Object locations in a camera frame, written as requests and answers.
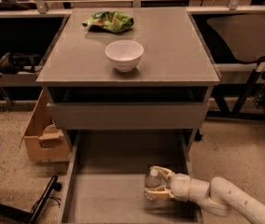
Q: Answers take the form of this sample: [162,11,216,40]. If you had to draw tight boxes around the grey upper drawer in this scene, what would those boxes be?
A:
[48,102,209,130]

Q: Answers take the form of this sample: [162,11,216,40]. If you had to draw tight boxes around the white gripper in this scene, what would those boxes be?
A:
[145,166,191,202]

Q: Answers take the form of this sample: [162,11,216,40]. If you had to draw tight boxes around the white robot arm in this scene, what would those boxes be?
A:
[145,166,265,224]

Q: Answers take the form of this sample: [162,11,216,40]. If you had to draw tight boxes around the white ceramic bowl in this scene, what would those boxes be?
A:
[105,40,144,72]

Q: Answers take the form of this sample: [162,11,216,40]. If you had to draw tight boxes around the clear plastic water bottle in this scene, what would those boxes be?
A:
[145,168,161,188]

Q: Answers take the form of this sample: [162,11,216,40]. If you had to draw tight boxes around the grey drawer cabinet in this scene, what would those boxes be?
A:
[35,7,222,161]

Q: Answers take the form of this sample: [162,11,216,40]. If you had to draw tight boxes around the black headphones on shelf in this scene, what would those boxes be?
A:
[0,52,41,75]

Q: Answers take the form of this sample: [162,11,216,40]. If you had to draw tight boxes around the cardboard box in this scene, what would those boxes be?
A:
[23,92,71,162]

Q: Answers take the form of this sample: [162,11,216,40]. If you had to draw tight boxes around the black stand with cables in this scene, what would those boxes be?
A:
[0,175,63,224]

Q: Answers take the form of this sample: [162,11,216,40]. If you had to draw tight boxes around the green chip bag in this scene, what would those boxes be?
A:
[82,11,134,34]

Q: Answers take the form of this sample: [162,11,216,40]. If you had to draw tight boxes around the open middle drawer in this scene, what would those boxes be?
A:
[58,132,203,224]

